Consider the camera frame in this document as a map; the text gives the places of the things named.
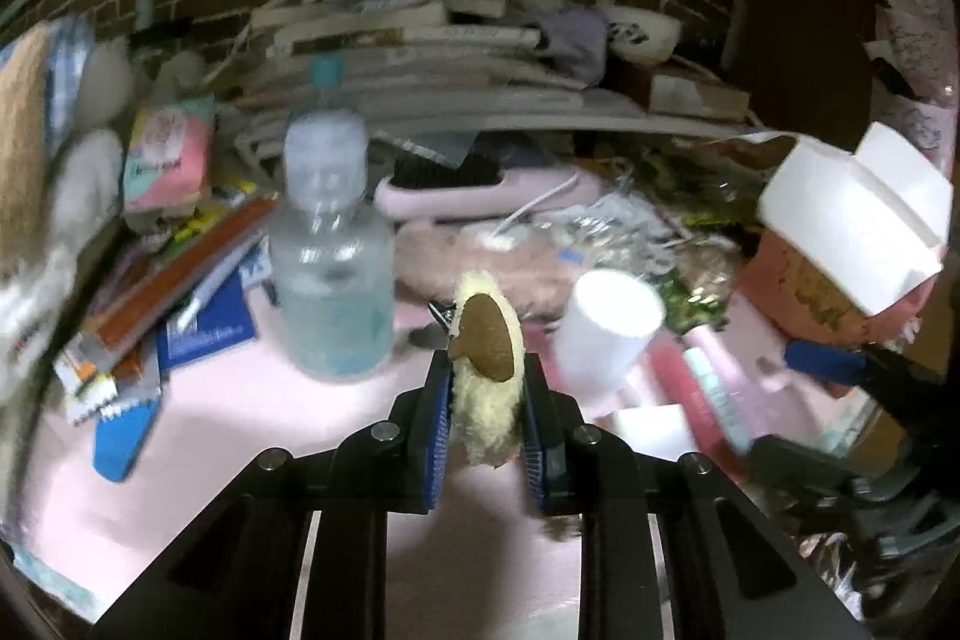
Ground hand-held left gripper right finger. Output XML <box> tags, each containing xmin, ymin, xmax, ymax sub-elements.
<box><xmin>521</xmin><ymin>355</ymin><xmax>875</xmax><ymax>640</ymax></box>

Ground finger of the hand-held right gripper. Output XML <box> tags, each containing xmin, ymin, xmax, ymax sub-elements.
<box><xmin>750</xmin><ymin>434</ymin><xmax>955</xmax><ymax>570</ymax></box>
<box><xmin>784</xmin><ymin>340</ymin><xmax>950</xmax><ymax>416</ymax></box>

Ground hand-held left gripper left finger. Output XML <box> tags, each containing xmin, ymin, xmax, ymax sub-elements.
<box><xmin>90</xmin><ymin>349</ymin><xmax>452</xmax><ymax>640</ymax></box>

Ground yellow plush toy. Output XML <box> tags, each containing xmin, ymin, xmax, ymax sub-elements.
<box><xmin>448</xmin><ymin>270</ymin><xmax>526</xmax><ymax>468</ymax></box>

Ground white adapter with cable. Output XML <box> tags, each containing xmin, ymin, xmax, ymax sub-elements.
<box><xmin>615</xmin><ymin>404</ymin><xmax>695</xmax><ymax>457</ymax></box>

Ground pink cardboard box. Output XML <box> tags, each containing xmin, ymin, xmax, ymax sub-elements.
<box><xmin>739</xmin><ymin>122</ymin><xmax>953</xmax><ymax>345</ymax></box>

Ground clear plastic bag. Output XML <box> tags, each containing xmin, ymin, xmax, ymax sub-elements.
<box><xmin>570</xmin><ymin>194</ymin><xmax>676</xmax><ymax>266</ymax></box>

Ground pink tube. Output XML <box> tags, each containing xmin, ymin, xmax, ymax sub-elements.
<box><xmin>649</xmin><ymin>325</ymin><xmax>781</xmax><ymax>453</ymax></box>

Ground white teal tube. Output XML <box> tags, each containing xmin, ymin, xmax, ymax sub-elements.
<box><xmin>681</xmin><ymin>346</ymin><xmax>752</xmax><ymax>457</ymax></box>

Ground white cylinder cup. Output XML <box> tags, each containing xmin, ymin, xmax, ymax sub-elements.
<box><xmin>561</xmin><ymin>269</ymin><xmax>667</xmax><ymax>412</ymax></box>

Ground pink fuzzy slipper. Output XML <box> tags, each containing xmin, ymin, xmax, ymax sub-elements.
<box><xmin>394</xmin><ymin>224</ymin><xmax>578</xmax><ymax>319</ymax></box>

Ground clear plastic bottle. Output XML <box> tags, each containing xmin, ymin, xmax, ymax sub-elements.
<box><xmin>268</xmin><ymin>111</ymin><xmax>396</xmax><ymax>382</ymax></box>

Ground pink printed mat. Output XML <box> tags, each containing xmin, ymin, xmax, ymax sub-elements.
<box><xmin>0</xmin><ymin>280</ymin><xmax>863</xmax><ymax>618</ymax></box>

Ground pink hairbrush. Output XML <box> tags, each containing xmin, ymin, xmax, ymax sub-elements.
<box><xmin>373</xmin><ymin>154</ymin><xmax>601</xmax><ymax>221</ymax></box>

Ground blue booklet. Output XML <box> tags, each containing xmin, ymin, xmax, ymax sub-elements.
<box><xmin>154</xmin><ymin>269</ymin><xmax>260</xmax><ymax>371</ymax></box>

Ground white pen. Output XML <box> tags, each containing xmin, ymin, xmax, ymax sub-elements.
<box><xmin>169</xmin><ymin>250</ymin><xmax>248</xmax><ymax>330</ymax></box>

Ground orange snack stick packet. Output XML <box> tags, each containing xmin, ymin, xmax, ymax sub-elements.
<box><xmin>82</xmin><ymin>194</ymin><xmax>278</xmax><ymax>348</ymax></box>

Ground blue nail file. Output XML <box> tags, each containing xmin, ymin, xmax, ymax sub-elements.
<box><xmin>94</xmin><ymin>396</ymin><xmax>162</xmax><ymax>483</ymax></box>

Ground pink cartoon drawing sheets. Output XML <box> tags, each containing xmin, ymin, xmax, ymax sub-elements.
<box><xmin>862</xmin><ymin>0</ymin><xmax>953</xmax><ymax>161</ymax></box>

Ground silver zigzag snack packet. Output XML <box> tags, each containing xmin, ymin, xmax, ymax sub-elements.
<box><xmin>56</xmin><ymin>340</ymin><xmax>162</xmax><ymax>423</ymax></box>

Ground white panda bowl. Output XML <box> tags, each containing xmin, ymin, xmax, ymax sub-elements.
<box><xmin>604</xmin><ymin>6</ymin><xmax>683</xmax><ymax>65</ymax></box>

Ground teal glass bottle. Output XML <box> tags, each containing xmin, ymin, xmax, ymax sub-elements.
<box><xmin>307</xmin><ymin>53</ymin><xmax>350</xmax><ymax>120</ymax></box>

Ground stack of books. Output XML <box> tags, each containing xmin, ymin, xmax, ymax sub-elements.
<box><xmin>232</xmin><ymin>0</ymin><xmax>758</xmax><ymax>161</ymax></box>

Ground pink tissue packet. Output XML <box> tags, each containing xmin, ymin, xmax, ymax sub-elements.
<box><xmin>122</xmin><ymin>96</ymin><xmax>218</xmax><ymax>232</ymax></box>

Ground purple cloth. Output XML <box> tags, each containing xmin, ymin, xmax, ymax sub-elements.
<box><xmin>536</xmin><ymin>6</ymin><xmax>608</xmax><ymax>86</ymax></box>

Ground white plush dog toy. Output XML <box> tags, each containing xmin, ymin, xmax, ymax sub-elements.
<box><xmin>0</xmin><ymin>14</ymin><xmax>136</xmax><ymax>356</ymax></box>

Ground white charging cable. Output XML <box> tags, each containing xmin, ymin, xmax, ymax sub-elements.
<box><xmin>480</xmin><ymin>173</ymin><xmax>580</xmax><ymax>251</ymax></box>

